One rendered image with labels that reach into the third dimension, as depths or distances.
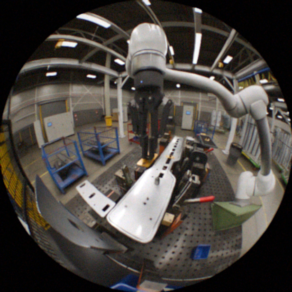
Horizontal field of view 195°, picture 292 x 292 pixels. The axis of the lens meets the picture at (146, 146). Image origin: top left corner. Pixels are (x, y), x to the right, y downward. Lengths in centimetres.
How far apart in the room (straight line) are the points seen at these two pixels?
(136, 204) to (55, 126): 781
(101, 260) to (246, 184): 92
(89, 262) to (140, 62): 60
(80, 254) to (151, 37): 67
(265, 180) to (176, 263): 75
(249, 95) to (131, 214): 81
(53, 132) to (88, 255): 779
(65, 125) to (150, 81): 806
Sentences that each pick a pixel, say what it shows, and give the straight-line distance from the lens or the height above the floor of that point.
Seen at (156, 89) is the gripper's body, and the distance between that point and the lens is 22.
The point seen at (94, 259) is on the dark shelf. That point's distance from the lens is 41.
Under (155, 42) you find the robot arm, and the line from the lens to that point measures 26.
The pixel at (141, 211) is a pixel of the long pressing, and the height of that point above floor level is 100.
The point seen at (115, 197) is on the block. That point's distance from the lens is 51.
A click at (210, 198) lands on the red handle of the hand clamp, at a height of 114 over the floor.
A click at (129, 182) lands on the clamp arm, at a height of 101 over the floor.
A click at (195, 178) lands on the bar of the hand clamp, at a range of 29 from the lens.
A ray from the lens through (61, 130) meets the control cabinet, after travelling 807.
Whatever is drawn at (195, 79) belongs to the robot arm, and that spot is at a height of 155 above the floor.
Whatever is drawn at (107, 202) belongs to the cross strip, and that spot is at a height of 100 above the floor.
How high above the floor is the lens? 140
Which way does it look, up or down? 24 degrees down
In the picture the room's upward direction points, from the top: straight up
